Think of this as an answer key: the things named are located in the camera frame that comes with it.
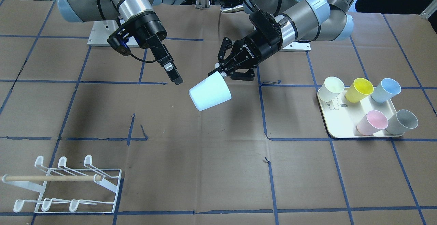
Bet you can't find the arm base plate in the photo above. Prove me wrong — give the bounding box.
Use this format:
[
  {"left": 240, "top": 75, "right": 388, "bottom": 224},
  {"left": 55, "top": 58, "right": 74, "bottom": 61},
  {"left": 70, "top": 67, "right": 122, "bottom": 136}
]
[
  {"left": 279, "top": 41, "right": 312, "bottom": 52},
  {"left": 87, "top": 20, "right": 118, "bottom": 47}
]

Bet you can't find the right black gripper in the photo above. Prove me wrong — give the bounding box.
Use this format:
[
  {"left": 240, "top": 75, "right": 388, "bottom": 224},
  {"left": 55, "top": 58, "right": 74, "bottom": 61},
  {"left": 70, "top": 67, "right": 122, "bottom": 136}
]
[{"left": 131, "top": 12, "right": 184, "bottom": 85}]

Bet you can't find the cream plastic tray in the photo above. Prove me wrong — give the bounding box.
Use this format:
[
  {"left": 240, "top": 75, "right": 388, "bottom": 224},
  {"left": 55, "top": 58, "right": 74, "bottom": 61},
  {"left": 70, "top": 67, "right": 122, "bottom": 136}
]
[{"left": 318, "top": 88, "right": 397, "bottom": 139}]

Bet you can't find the grey cup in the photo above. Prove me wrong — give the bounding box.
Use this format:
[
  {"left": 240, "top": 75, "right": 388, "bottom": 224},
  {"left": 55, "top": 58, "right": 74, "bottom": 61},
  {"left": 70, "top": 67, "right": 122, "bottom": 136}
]
[{"left": 385, "top": 109, "right": 419, "bottom": 135}]

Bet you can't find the light blue cup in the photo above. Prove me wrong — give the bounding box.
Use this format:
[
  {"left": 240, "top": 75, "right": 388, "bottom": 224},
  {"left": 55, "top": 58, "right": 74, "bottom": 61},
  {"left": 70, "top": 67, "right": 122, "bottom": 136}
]
[
  {"left": 370, "top": 78, "right": 401, "bottom": 103},
  {"left": 189, "top": 72, "right": 231, "bottom": 111}
]

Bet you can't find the cream white cup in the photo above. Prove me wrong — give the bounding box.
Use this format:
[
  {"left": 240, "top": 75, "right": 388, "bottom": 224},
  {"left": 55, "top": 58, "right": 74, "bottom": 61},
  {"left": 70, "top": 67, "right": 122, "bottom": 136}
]
[{"left": 318, "top": 76, "right": 345, "bottom": 102}]

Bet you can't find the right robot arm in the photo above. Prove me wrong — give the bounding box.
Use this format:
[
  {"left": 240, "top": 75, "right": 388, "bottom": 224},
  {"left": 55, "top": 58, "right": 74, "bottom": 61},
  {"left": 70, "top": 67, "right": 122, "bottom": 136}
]
[{"left": 56, "top": 0, "right": 183, "bottom": 85}]

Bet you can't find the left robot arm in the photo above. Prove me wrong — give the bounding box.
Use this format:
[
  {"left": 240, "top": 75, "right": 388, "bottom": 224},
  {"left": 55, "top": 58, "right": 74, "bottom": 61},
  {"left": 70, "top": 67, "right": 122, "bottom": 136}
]
[{"left": 209, "top": 0, "right": 354, "bottom": 81}]

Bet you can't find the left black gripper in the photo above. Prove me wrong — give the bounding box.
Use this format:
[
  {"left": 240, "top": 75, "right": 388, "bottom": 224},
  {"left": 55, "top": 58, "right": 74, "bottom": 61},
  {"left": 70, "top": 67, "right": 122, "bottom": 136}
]
[{"left": 216, "top": 30, "right": 282, "bottom": 81}]

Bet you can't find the white wire cup rack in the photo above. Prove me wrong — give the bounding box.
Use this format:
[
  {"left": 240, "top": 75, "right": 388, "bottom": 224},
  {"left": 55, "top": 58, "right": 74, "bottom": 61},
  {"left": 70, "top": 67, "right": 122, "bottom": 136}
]
[{"left": 2, "top": 155, "right": 122, "bottom": 214}]

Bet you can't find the pink cup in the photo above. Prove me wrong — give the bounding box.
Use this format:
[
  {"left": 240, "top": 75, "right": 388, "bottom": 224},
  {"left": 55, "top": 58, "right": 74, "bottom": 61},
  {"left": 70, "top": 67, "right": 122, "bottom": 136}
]
[{"left": 356, "top": 110, "right": 389, "bottom": 135}]

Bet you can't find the yellow cup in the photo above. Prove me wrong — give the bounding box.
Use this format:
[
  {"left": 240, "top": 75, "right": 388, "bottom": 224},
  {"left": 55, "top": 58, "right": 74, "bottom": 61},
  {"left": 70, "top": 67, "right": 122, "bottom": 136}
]
[{"left": 345, "top": 78, "right": 374, "bottom": 103}]

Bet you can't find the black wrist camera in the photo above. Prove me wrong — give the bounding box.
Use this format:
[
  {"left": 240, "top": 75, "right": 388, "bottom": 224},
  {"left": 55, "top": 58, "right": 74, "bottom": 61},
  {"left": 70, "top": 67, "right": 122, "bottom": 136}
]
[{"left": 107, "top": 26, "right": 133, "bottom": 56}]

